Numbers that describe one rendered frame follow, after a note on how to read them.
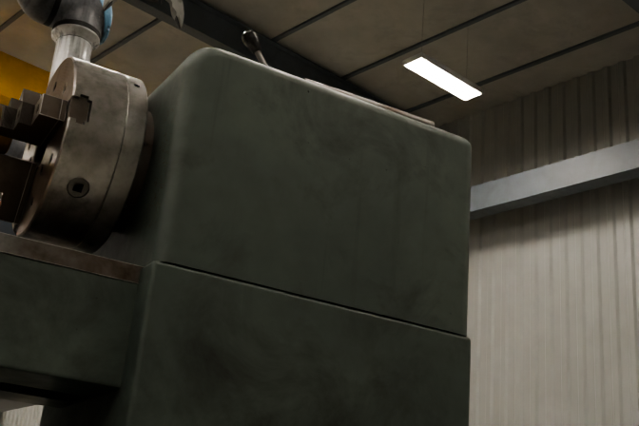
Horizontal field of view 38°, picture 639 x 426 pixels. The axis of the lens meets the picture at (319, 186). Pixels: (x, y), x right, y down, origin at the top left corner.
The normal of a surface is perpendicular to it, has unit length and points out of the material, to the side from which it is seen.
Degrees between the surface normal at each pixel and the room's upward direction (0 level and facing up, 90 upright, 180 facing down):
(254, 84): 90
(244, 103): 90
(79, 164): 117
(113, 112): 81
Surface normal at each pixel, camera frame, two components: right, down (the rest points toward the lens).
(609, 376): -0.73, -0.32
